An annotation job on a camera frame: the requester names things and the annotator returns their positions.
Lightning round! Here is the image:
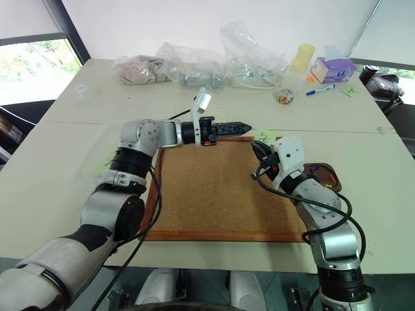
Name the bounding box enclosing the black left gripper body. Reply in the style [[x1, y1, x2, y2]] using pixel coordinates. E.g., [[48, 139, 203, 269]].
[[198, 115, 220, 147]]

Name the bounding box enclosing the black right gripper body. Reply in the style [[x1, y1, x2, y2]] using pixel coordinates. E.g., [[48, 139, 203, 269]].
[[259, 152, 281, 181]]

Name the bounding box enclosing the green sticky note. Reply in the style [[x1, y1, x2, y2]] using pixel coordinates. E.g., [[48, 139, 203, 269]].
[[340, 84, 362, 98], [254, 127, 278, 146], [97, 157, 116, 174]]

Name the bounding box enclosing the clear jar of coloured pushpins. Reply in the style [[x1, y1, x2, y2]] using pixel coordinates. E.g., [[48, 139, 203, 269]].
[[273, 71, 305, 106]]

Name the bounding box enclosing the brown wooden tray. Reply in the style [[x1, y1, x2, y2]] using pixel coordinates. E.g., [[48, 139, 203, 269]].
[[302, 162, 344, 194]]

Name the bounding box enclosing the purple tissue box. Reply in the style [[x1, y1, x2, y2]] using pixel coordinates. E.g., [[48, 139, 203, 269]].
[[310, 56, 357, 84]]

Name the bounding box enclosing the wood framed cork board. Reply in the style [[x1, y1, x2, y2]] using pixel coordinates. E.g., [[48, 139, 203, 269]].
[[141, 135, 308, 244]]

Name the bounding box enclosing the plastic bag with grey item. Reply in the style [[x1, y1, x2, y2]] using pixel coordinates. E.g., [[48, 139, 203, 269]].
[[156, 41, 228, 91]]

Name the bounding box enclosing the blue whiteboard marker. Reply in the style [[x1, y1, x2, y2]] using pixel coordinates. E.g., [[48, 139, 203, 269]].
[[305, 84, 337, 97]]

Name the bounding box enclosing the plastic bag with pink cloth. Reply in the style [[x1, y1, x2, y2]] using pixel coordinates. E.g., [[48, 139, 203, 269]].
[[111, 54, 170, 86]]

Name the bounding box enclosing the pale yellow cylinder cup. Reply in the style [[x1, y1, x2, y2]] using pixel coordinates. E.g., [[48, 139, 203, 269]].
[[289, 43, 316, 76]]

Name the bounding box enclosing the white rounded robot leg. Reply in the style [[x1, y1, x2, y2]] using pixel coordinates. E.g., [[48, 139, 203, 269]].
[[134, 268, 178, 307], [228, 270, 261, 308]]

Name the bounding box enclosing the small clear plastic cup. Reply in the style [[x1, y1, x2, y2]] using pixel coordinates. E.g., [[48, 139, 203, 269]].
[[74, 84, 91, 102]]

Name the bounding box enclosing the black office chair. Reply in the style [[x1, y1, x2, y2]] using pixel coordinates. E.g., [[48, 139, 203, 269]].
[[357, 63, 407, 115]]

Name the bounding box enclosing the dark shelf unit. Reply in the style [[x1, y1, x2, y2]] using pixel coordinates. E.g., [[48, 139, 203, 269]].
[[0, 105, 37, 165]]

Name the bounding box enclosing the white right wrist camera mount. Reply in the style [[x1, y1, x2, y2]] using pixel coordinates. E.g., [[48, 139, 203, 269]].
[[270, 135, 306, 183]]

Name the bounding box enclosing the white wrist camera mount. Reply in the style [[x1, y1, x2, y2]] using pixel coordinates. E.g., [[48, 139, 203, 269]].
[[270, 135, 306, 183], [190, 86, 213, 147]]

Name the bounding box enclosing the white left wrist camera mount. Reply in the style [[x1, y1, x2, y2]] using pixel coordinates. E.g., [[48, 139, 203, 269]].
[[190, 86, 213, 147]]

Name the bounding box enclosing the clear bag with white cable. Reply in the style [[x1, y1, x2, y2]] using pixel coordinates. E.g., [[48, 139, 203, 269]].
[[219, 19, 290, 90]]

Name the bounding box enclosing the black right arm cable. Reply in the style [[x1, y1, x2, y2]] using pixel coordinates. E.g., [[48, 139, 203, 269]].
[[250, 163, 368, 260]]

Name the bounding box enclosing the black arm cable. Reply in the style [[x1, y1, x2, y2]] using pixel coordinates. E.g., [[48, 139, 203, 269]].
[[87, 109, 193, 311], [250, 163, 368, 260]]

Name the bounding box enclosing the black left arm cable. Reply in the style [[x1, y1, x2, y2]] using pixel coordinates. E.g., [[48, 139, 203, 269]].
[[87, 109, 193, 311]]

